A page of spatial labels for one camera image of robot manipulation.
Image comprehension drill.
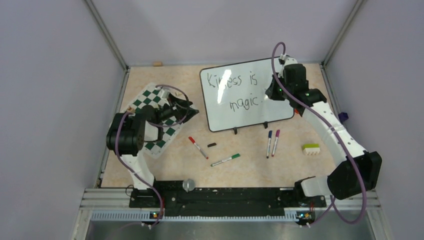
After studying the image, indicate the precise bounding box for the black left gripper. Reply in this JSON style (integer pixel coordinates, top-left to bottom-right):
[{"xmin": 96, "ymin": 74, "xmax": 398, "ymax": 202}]
[{"xmin": 155, "ymin": 92, "xmax": 199, "ymax": 125}]

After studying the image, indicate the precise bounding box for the white whiteboard black frame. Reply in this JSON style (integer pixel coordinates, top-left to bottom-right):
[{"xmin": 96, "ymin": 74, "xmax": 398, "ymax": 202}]
[{"xmin": 199, "ymin": 58, "xmax": 294, "ymax": 132}]

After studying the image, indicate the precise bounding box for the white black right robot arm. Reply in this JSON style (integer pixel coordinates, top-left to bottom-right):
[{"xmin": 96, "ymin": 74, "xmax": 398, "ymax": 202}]
[{"xmin": 265, "ymin": 54, "xmax": 382, "ymax": 206}]

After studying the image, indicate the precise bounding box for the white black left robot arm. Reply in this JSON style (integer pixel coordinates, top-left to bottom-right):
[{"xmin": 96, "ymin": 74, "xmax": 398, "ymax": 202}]
[{"xmin": 106, "ymin": 94, "xmax": 199, "ymax": 207}]

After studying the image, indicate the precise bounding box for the red capped marker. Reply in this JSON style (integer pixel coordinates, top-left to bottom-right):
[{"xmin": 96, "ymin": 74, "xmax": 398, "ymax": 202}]
[{"xmin": 188, "ymin": 136, "xmax": 209, "ymax": 159}]

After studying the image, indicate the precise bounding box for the pink capped marker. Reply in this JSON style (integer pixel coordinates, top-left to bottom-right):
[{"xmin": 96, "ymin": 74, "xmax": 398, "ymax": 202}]
[{"xmin": 271, "ymin": 129, "xmax": 281, "ymax": 157}]

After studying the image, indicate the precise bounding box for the blue capped marker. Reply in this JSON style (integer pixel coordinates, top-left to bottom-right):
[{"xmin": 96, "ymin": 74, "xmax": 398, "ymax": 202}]
[{"xmin": 266, "ymin": 130, "xmax": 273, "ymax": 159}]

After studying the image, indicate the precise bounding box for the green white chess mat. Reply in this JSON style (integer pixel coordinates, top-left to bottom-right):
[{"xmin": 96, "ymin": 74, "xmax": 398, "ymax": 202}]
[{"xmin": 125, "ymin": 82, "xmax": 186, "ymax": 159}]

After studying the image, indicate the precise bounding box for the small wooden block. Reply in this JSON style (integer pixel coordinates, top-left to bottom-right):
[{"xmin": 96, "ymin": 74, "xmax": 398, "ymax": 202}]
[{"xmin": 152, "ymin": 61, "xmax": 163, "ymax": 67}]

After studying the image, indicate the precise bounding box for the green capped marker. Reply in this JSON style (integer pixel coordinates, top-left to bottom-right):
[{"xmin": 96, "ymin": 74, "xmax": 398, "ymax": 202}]
[{"xmin": 210, "ymin": 153, "xmax": 241, "ymax": 167}]

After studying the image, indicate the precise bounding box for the green white toy brick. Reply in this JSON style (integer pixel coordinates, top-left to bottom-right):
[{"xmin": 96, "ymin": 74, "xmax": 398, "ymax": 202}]
[{"xmin": 301, "ymin": 143, "xmax": 321, "ymax": 156}]

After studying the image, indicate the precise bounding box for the purple block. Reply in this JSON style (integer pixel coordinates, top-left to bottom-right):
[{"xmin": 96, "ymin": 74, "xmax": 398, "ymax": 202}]
[{"xmin": 338, "ymin": 112, "xmax": 349, "ymax": 123}]

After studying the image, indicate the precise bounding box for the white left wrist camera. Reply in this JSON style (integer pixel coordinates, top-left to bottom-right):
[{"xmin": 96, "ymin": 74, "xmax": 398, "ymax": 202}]
[{"xmin": 157, "ymin": 89, "xmax": 170, "ymax": 100}]

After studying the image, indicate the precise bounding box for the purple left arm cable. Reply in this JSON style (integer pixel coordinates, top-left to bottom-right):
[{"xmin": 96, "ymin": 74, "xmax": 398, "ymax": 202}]
[{"xmin": 114, "ymin": 84, "xmax": 191, "ymax": 229}]

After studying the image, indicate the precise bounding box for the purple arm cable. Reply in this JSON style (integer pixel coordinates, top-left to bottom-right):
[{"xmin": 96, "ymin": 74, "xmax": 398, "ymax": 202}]
[
  {"xmin": 271, "ymin": 42, "xmax": 368, "ymax": 228},
  {"xmin": 114, "ymin": 84, "xmax": 191, "ymax": 229}
]

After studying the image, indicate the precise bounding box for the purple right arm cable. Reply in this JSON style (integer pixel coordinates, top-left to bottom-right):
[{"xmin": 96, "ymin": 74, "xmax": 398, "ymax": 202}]
[{"xmin": 271, "ymin": 42, "xmax": 368, "ymax": 228}]

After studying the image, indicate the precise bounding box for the aluminium frame rail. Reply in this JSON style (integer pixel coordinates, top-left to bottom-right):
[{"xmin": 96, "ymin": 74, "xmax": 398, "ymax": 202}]
[{"xmin": 71, "ymin": 187, "xmax": 392, "ymax": 240}]

